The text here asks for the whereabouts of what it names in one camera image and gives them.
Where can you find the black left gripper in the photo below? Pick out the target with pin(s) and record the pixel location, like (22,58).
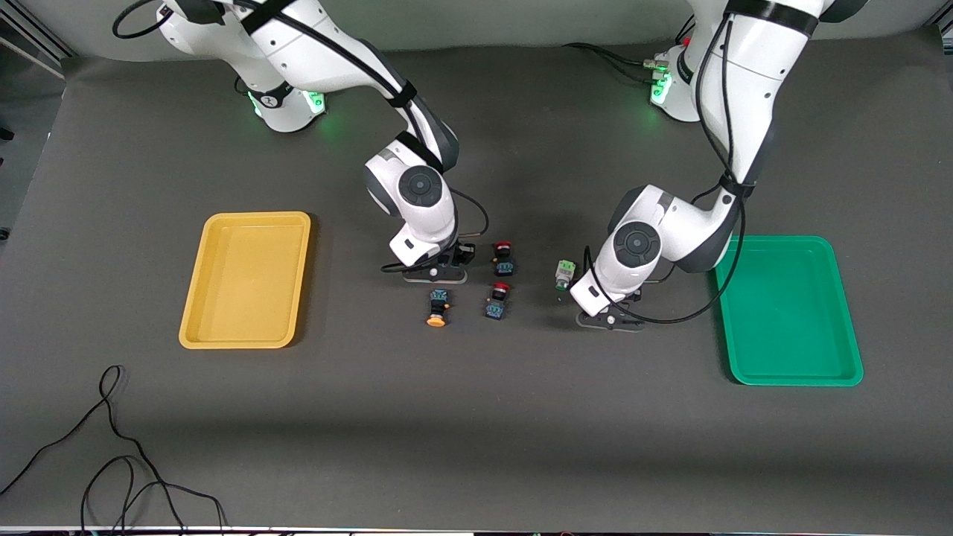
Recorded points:
(637,297)

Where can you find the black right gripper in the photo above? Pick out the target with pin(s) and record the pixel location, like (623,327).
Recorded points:
(462,255)

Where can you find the yellow mushroom push button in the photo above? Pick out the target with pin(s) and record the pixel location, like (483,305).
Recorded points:
(437,305)

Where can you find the green push button switch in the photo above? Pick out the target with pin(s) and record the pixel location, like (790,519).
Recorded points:
(565,274)

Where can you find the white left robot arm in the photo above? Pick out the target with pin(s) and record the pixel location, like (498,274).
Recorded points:
(767,82)

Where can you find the red mushroom push button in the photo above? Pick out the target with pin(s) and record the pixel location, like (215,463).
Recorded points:
(504,259)
(497,304)

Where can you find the green plastic tray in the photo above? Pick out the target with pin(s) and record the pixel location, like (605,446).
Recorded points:
(797,320)

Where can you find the dark grey table mat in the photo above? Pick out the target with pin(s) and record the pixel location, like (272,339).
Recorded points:
(476,447)

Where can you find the yellow plastic tray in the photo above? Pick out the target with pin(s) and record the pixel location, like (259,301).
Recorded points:
(246,283)

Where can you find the aluminium frame rail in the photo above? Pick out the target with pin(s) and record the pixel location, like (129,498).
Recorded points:
(22,37)

